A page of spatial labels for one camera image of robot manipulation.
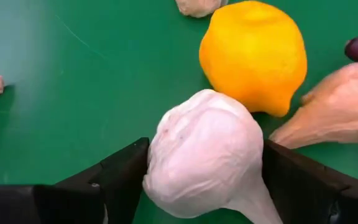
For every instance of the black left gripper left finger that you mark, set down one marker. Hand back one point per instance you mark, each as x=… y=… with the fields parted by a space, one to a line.
x=57 y=202

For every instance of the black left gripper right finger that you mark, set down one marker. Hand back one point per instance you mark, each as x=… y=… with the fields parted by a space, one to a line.
x=322 y=202

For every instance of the yellow toy vegetable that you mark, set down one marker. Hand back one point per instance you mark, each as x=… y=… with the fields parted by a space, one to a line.
x=204 y=155

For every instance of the yellow lemon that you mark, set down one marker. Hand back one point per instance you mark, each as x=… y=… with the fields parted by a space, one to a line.
x=253 y=56

